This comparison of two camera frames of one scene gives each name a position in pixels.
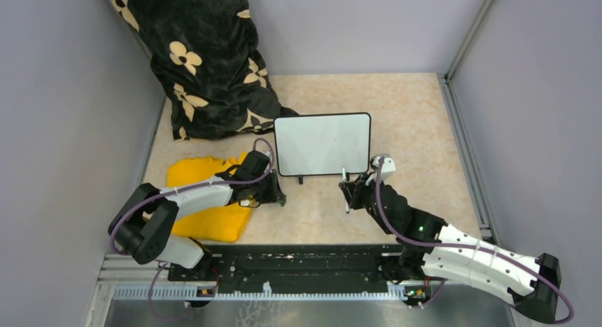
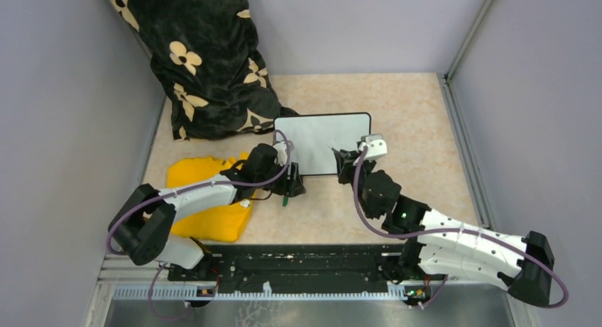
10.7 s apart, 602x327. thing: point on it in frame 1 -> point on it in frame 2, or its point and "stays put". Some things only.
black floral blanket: [204, 45] stays put
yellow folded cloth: [222, 223] stays put
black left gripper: [275, 194] -> [292, 186]
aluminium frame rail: [463, 140] stays put
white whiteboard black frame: [323, 144] stays put
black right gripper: [357, 188] -> [346, 164]
